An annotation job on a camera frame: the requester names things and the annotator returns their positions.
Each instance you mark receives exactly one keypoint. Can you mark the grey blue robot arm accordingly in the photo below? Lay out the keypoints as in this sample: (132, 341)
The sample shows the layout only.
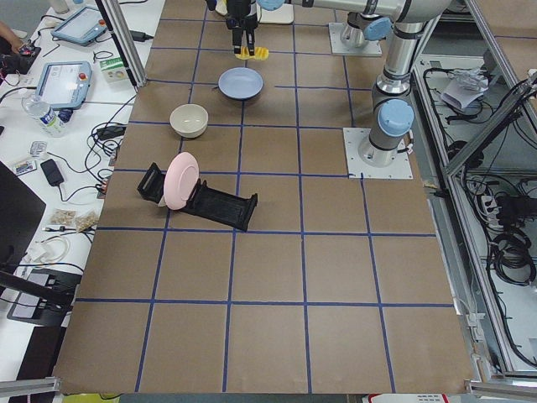
(407, 19)

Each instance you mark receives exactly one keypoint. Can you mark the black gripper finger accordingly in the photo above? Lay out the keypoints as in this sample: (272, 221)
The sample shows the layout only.
(250, 38)
(237, 41)

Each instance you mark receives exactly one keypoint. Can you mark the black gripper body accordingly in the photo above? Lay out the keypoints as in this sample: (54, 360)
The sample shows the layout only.
(242, 13)

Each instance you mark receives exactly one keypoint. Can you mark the green white box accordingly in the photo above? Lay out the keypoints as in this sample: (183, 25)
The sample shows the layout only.
(113, 70)

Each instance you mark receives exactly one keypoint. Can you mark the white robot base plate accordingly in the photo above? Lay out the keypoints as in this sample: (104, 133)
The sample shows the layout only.
(357, 168)

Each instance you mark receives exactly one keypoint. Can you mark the lower teach pendant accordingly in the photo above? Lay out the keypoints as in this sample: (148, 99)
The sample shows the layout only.
(64, 85)

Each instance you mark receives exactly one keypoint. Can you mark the clear water bottle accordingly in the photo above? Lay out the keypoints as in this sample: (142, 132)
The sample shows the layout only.
(44, 115)

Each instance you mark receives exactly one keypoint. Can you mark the black dish rack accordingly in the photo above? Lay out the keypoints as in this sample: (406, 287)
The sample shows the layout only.
(203, 201)

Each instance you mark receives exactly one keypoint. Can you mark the beige bowl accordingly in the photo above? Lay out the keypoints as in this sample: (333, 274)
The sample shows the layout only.
(189, 120)

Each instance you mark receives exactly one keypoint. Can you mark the aluminium frame post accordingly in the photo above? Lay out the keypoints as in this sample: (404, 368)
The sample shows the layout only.
(117, 25)

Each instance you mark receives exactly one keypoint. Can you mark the upper teach pendant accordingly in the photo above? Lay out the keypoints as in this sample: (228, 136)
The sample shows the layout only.
(82, 27)

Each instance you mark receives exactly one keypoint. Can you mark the white rectangular tray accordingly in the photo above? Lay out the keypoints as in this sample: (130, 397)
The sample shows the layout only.
(283, 15)

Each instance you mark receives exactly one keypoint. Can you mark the black power adapter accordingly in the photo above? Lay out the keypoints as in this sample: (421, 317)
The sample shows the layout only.
(52, 172)

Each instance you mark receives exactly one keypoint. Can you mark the blue plate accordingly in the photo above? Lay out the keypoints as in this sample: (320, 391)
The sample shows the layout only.
(240, 83)

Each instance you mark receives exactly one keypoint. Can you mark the pink plate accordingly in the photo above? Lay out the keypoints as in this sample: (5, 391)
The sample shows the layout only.
(180, 180)

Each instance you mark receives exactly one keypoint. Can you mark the teach pendant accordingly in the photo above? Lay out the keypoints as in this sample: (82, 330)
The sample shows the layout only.
(82, 27)
(64, 85)

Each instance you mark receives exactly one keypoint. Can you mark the black monitor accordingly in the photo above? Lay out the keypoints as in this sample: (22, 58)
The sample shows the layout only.
(21, 214)

